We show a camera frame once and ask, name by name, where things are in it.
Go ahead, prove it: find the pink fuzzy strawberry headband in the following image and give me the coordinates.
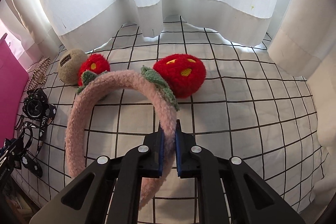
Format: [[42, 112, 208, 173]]
[[64, 52, 207, 212]]

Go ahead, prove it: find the beige fuzzy round pouch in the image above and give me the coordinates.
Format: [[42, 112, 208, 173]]
[[58, 49, 88, 85]]

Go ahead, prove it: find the black wrist watch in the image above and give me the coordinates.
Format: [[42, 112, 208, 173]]
[[22, 88, 49, 119]]

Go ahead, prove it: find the gold pearl hair claw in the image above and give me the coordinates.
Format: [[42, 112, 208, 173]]
[[26, 57, 51, 91]]

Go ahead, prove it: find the pink storage box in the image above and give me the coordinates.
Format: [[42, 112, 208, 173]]
[[0, 33, 29, 145]]

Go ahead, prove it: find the cream thick curtain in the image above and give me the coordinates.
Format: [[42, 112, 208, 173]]
[[269, 0, 335, 206]]

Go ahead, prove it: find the black patterned ribbon lanyard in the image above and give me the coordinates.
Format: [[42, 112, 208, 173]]
[[0, 103, 57, 183]]

